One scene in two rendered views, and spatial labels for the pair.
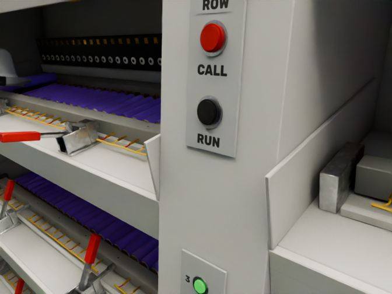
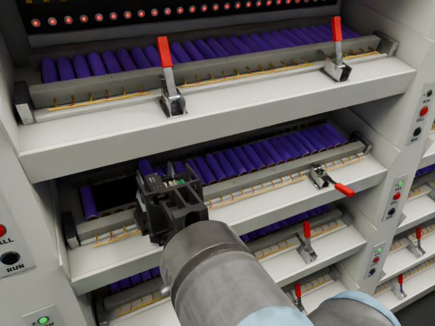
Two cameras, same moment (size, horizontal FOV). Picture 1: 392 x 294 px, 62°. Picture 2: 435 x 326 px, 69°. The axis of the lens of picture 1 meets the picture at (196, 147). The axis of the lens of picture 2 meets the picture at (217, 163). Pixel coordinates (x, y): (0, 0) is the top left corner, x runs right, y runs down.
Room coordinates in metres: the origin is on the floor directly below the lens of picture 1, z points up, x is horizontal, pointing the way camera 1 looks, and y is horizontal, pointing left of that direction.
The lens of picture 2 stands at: (0.32, 0.66, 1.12)
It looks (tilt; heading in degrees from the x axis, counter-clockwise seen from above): 31 degrees down; 295
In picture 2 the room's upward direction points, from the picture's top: 2 degrees counter-clockwise
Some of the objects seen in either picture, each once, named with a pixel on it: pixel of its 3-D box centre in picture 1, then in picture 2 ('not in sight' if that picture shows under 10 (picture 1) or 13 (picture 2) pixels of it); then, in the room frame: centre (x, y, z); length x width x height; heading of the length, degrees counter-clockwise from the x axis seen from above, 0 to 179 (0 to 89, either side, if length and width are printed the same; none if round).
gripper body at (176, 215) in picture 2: not in sight; (178, 217); (0.49, 0.41, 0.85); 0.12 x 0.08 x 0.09; 139
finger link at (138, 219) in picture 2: not in sight; (151, 214); (0.55, 0.39, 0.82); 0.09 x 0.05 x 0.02; 143
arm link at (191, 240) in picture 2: not in sight; (202, 266); (0.43, 0.46, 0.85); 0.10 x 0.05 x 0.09; 49
